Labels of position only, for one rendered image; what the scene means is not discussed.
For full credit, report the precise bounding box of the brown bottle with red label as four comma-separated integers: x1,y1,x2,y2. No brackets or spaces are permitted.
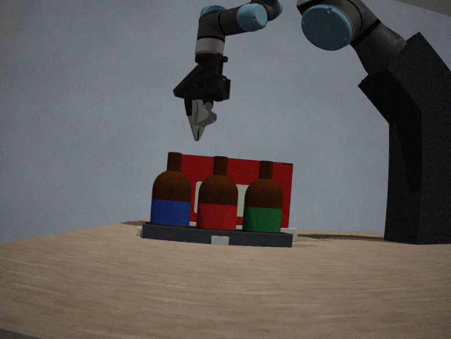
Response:
196,156,238,231

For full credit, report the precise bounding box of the brown bottle with blue label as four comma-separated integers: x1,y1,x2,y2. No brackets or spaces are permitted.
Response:
150,152,192,228

